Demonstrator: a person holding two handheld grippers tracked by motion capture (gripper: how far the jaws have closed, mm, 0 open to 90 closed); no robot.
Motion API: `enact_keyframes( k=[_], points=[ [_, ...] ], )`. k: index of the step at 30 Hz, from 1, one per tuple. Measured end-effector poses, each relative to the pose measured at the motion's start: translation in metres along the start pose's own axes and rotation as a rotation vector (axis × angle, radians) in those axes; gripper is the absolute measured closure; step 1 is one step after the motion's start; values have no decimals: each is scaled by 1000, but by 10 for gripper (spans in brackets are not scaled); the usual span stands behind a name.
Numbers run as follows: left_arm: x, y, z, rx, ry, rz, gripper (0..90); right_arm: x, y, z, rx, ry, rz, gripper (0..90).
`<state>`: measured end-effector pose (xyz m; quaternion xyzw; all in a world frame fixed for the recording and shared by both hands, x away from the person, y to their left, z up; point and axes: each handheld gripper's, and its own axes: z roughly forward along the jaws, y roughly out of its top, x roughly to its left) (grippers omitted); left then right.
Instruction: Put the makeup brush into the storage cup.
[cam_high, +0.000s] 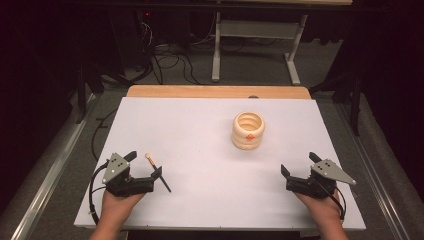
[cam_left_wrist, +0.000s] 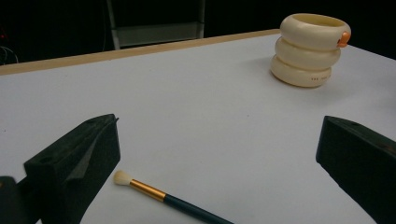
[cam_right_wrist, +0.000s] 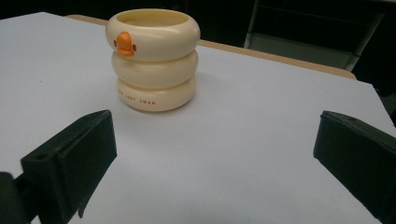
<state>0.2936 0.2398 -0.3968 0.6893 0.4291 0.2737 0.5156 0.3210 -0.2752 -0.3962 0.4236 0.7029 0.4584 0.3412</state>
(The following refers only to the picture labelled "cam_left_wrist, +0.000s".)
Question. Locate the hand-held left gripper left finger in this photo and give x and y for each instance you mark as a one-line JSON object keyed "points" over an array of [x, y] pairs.
{"points": [[77, 155]]}

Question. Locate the cream ringed brush holder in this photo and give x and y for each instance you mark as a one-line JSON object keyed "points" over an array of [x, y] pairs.
{"points": [[306, 59]]}

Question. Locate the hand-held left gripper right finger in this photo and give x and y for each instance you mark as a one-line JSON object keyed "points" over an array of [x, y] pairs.
{"points": [[361, 155]]}

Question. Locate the white metal table frame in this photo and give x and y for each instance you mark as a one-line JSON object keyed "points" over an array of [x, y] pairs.
{"points": [[155, 34]]}

